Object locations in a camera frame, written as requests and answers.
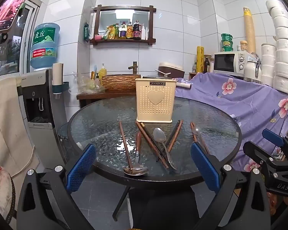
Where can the yellow soap pump bottle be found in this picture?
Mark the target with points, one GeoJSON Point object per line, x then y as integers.
{"type": "Point", "coordinates": [102, 73]}

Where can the green cup stack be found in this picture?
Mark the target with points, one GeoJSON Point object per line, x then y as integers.
{"type": "Point", "coordinates": [226, 42]}

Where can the dark wooden wall shelf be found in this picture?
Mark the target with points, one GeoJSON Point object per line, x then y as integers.
{"type": "Point", "coordinates": [96, 24]}

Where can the brown glass bottle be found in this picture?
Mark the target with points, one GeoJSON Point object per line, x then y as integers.
{"type": "Point", "coordinates": [206, 64]}

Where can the green hanging packet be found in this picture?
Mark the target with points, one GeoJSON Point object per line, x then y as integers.
{"type": "Point", "coordinates": [86, 31]}

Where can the phone with lit screen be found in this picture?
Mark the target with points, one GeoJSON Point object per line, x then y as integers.
{"type": "Point", "coordinates": [9, 7]}

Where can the brown ribbed sink basin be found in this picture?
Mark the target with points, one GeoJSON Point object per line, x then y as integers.
{"type": "Point", "coordinates": [117, 82]}

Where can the brown and white rice cooker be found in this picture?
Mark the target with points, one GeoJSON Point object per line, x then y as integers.
{"type": "Point", "coordinates": [170, 70]}

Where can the white paper cup stack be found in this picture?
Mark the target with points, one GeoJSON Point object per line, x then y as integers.
{"type": "Point", "coordinates": [57, 73]}

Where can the stool with floral cushion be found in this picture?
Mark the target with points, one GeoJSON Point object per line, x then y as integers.
{"type": "Point", "coordinates": [1, 191]}

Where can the bronze faucet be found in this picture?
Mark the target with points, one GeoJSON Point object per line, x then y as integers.
{"type": "Point", "coordinates": [133, 67]}

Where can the blue toothbrush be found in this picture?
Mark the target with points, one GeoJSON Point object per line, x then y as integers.
{"type": "Point", "coordinates": [95, 70]}

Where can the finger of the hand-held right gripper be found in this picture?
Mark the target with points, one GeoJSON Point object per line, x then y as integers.
{"type": "Point", "coordinates": [259, 153]}
{"type": "Point", "coordinates": [273, 137]}

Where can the blue water jug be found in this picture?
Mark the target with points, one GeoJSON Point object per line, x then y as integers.
{"type": "Point", "coordinates": [44, 45]}

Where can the stacks of white paper bowls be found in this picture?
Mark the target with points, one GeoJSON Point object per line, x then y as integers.
{"type": "Point", "coordinates": [284, 45]}

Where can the grey water dispenser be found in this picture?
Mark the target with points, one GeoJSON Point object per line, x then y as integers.
{"type": "Point", "coordinates": [38, 115]}

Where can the large metal spoon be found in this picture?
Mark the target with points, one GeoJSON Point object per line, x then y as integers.
{"type": "Point", "coordinates": [158, 134]}

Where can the white microwave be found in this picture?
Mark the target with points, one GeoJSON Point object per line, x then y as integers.
{"type": "Point", "coordinates": [230, 62]}

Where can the brown wooden chopstick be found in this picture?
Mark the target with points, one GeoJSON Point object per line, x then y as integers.
{"type": "Point", "coordinates": [193, 130]}
{"type": "Point", "coordinates": [176, 135]}
{"type": "Point", "coordinates": [202, 143]}
{"type": "Point", "coordinates": [156, 152]}
{"type": "Point", "coordinates": [124, 143]}

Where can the dark wooden chopstick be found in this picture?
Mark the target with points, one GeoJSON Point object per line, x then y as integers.
{"type": "Point", "coordinates": [172, 134]}
{"type": "Point", "coordinates": [146, 130]}

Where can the pink round container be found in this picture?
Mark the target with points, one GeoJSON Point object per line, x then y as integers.
{"type": "Point", "coordinates": [97, 37]}

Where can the dark soy sauce bottle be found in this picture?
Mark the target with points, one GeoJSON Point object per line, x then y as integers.
{"type": "Point", "coordinates": [136, 30]}

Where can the window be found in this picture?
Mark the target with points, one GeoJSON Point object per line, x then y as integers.
{"type": "Point", "coordinates": [14, 52]}

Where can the clear plastic bag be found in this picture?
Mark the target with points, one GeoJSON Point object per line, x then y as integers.
{"type": "Point", "coordinates": [86, 83]}

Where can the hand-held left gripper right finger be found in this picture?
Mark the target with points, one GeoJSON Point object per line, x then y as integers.
{"type": "Point", "coordinates": [204, 165]}

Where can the purple floral cloth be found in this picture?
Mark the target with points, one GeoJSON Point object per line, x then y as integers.
{"type": "Point", "coordinates": [242, 100]}

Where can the white kettle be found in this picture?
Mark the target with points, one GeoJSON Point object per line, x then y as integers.
{"type": "Point", "coordinates": [253, 69]}

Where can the yellow seasoning packet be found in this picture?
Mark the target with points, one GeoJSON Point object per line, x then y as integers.
{"type": "Point", "coordinates": [108, 32]}

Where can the yellow label sauce bottle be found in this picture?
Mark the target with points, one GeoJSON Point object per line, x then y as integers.
{"type": "Point", "coordinates": [129, 30]}

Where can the teal cup holder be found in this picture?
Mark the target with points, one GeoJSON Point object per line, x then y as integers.
{"type": "Point", "coordinates": [60, 88]}

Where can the purple label bottle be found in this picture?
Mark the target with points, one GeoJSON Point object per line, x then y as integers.
{"type": "Point", "coordinates": [122, 30]}

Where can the beige lidded jar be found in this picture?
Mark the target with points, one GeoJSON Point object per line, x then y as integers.
{"type": "Point", "coordinates": [243, 46]}

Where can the small wooden box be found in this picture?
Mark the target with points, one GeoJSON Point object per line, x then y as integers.
{"type": "Point", "coordinates": [193, 75]}

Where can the small round glass stool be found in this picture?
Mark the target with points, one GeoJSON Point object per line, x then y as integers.
{"type": "Point", "coordinates": [63, 131]}

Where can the beige plastic utensil holder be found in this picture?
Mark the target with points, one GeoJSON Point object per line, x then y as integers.
{"type": "Point", "coordinates": [156, 100]}

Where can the white squeeze bottle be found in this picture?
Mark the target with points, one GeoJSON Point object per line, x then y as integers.
{"type": "Point", "coordinates": [143, 33]}

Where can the dark wooden counter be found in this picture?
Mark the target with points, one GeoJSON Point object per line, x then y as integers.
{"type": "Point", "coordinates": [103, 97]}

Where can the white pan with lid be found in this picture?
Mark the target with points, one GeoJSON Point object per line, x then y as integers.
{"type": "Point", "coordinates": [183, 85]}

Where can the beige hanging cloth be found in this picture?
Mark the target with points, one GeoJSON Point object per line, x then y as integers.
{"type": "Point", "coordinates": [7, 124]}

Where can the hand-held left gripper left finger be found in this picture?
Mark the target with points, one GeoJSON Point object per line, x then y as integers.
{"type": "Point", "coordinates": [80, 165]}

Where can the yellow wrap roll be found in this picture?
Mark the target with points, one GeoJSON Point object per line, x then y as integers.
{"type": "Point", "coordinates": [200, 60]}

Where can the tall beige paper cup stack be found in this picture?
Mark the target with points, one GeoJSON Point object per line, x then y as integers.
{"type": "Point", "coordinates": [249, 31]}

